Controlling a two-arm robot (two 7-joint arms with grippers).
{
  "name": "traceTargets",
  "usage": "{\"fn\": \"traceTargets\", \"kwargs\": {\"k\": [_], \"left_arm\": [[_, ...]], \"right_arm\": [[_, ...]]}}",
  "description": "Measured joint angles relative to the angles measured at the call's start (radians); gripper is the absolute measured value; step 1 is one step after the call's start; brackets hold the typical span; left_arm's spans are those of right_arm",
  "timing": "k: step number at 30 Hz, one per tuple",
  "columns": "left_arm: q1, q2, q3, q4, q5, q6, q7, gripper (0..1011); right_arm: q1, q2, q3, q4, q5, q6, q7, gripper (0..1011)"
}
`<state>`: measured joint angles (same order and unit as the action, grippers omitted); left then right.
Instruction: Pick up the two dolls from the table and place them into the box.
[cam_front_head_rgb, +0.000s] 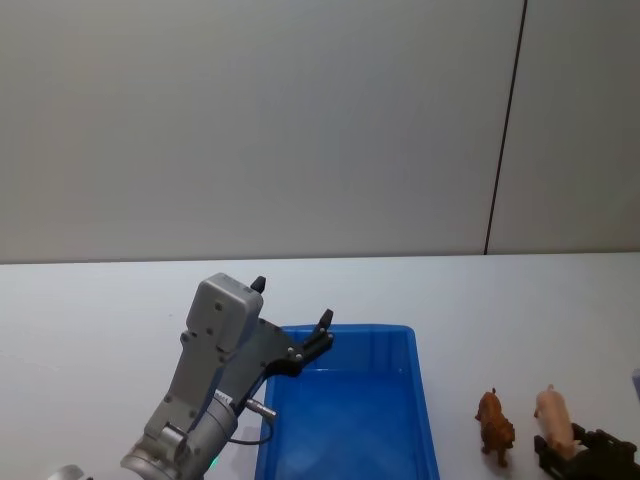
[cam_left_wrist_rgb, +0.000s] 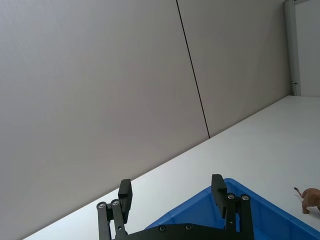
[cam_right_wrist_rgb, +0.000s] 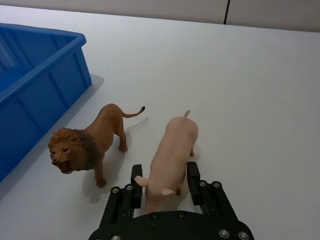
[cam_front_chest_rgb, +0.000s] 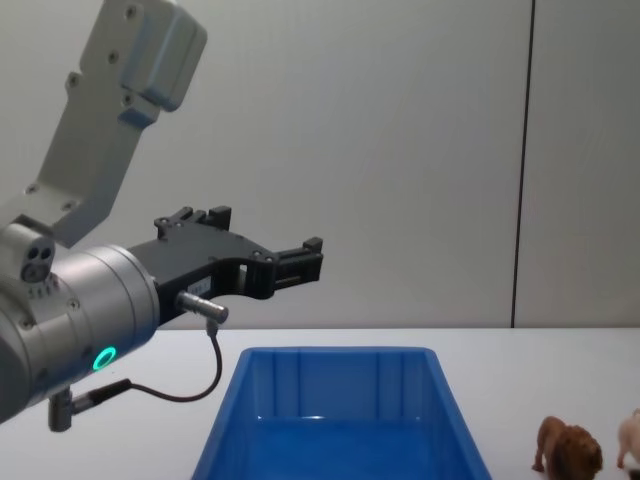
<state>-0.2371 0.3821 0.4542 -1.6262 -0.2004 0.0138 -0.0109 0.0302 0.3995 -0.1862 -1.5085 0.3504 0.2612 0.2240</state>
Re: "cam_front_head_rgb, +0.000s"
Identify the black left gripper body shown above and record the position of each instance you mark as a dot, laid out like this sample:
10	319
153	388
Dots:
260	350

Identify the left robot arm with camera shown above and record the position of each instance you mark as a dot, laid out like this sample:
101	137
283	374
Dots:
210	345

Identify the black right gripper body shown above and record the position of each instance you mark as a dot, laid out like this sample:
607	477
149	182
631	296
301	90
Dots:
612	450

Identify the blue plastic bin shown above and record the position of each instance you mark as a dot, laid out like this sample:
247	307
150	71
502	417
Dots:
350	415

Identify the brown toy lion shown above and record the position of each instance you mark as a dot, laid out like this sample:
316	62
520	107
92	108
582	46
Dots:
495	425

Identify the pink toy pig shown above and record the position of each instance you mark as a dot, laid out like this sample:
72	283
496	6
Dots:
555	415

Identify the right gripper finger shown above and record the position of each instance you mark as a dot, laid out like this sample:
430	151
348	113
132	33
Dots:
547	455
582	433

